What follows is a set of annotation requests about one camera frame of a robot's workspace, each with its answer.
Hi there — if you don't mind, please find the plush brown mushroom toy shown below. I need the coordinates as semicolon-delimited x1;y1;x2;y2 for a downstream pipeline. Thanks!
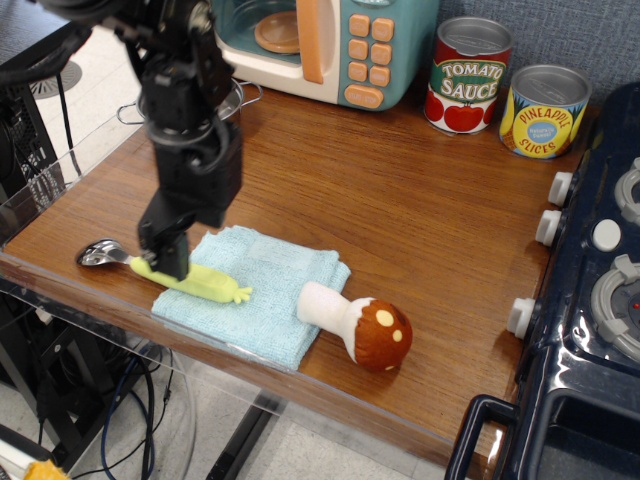
296;282;413;372

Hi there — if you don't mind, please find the small steel pot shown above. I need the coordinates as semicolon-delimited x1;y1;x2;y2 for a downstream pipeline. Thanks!
116;80;263;125

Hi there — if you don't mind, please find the toy teal microwave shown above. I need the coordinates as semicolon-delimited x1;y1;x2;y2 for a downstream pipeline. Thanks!
212;1;439;111

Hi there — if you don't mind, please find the black table leg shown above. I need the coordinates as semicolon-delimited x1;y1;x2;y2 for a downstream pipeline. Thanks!
205;392;286;480

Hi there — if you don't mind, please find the light blue folded cloth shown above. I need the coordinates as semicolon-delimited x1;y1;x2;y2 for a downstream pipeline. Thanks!
151;226;351;370

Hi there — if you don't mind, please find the yellow object at corner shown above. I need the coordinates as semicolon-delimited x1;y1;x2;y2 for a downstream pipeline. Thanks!
23;460;70;480

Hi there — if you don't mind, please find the blue cable under table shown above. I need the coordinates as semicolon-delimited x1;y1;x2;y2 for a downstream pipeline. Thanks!
99;344;161;480

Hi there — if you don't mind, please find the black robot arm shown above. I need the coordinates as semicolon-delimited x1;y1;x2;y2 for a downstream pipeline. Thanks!
1;1;243;281

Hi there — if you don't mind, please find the dark blue toy stove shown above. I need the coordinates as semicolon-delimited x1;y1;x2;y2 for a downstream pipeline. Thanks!
446;83;639;479

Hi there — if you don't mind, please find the tomato sauce can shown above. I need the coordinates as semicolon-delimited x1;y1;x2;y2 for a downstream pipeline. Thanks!
424;16;514;134

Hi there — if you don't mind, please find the pineapple slices can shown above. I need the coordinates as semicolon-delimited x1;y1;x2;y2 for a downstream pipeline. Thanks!
499;64;592;160

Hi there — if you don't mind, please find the black cable under table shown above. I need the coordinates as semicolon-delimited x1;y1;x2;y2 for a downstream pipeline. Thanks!
69;344;176;480

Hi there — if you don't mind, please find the black desk at left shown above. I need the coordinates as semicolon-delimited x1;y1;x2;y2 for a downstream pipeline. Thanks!
1;1;91;204

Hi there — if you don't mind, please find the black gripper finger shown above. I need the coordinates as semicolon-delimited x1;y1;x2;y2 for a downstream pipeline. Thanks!
141;248;157;265
152;231;189;281

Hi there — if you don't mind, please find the clear acrylic table guard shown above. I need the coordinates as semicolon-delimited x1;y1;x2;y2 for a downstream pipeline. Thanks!
1;128;514;461

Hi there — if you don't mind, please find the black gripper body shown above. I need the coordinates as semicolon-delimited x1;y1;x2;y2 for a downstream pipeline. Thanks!
138;117;243;250

